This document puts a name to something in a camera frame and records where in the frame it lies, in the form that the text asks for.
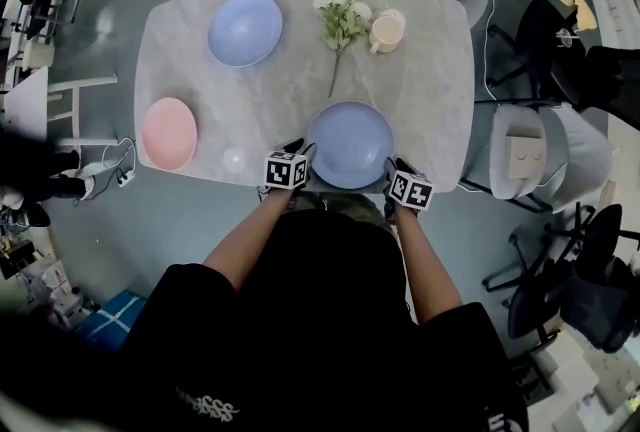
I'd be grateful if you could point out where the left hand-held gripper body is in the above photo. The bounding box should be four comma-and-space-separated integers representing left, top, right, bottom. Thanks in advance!
257, 148, 310, 195

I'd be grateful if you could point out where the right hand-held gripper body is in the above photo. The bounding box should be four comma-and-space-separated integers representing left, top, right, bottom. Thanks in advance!
382, 169, 436, 221

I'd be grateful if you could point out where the blue plate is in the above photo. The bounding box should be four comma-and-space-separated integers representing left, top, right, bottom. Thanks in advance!
304, 99, 396, 189
207, 0, 284, 69

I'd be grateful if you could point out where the pink plate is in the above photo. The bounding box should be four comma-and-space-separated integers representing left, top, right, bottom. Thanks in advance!
141, 97, 199, 172

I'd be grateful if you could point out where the person's left forearm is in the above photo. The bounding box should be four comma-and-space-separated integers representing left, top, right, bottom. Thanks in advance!
201, 187, 297, 295

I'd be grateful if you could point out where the person's right forearm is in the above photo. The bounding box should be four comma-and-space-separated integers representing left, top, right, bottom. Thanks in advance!
391, 207, 464, 327

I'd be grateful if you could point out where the cardboard box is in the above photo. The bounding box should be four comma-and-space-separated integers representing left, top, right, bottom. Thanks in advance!
504, 122, 547, 180

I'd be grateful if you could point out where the white flower bouquet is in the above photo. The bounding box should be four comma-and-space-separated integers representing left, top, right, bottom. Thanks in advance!
312, 0, 374, 99

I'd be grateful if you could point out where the cream mug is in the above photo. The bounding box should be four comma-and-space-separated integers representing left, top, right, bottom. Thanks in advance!
368, 8, 406, 55

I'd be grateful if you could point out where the person's black shirt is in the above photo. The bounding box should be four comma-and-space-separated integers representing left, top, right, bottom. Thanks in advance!
122, 208, 529, 432

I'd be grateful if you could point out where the black office chair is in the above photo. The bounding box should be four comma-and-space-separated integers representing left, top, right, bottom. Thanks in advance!
482, 203, 640, 356
485, 0, 640, 116

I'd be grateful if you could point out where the blue box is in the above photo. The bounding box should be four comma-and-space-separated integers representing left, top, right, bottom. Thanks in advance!
84, 288, 150, 352

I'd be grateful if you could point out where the yellow cloth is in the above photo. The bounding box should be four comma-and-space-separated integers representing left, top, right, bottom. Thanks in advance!
559, 0, 599, 32

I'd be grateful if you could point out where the white side table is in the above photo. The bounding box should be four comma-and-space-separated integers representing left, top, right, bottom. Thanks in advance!
2, 64, 119, 146

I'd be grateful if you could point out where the white cable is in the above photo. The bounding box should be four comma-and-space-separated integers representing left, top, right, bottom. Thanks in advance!
102, 136, 137, 181

